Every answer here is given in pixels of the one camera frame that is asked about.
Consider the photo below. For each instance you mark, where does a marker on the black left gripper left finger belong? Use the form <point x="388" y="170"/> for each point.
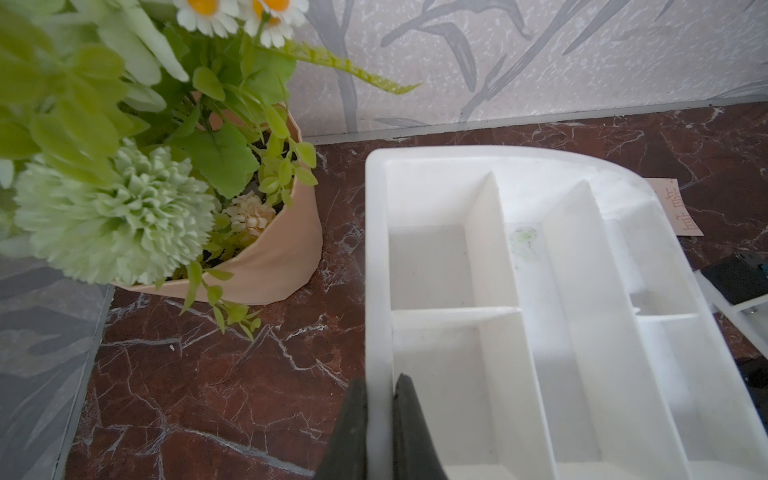
<point x="346" y="454"/>

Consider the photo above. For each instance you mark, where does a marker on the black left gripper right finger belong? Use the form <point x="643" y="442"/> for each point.
<point x="414" y="454"/>

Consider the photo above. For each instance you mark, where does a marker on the white plastic drawer organizer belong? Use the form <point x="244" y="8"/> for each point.
<point x="549" y="319"/>

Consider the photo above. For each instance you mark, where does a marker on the beige postcard red characters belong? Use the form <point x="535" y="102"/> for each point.
<point x="670" y="197"/>

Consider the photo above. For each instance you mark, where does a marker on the beige faceted flower pot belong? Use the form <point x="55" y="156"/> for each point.
<point x="278" y="263"/>

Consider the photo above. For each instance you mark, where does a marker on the green white artificial flowers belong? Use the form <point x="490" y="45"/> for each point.
<point x="103" y="105"/>

